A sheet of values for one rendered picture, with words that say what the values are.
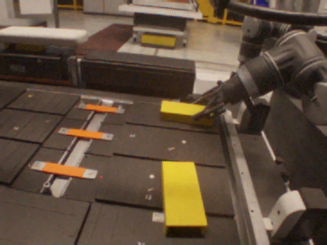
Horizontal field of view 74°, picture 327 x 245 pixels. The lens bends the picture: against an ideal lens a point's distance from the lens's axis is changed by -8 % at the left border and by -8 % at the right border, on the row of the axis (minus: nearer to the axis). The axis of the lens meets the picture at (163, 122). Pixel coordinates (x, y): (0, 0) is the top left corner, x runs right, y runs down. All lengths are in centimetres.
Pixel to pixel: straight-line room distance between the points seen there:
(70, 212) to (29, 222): 7
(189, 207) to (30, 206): 29
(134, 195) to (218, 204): 17
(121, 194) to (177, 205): 12
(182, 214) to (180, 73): 55
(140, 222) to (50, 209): 17
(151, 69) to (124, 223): 56
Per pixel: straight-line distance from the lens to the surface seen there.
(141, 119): 72
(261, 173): 82
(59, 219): 47
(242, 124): 98
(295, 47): 69
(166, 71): 85
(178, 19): 515
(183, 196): 46
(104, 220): 46
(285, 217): 60
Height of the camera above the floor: 138
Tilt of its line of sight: 32 degrees down
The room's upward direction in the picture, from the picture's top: 6 degrees clockwise
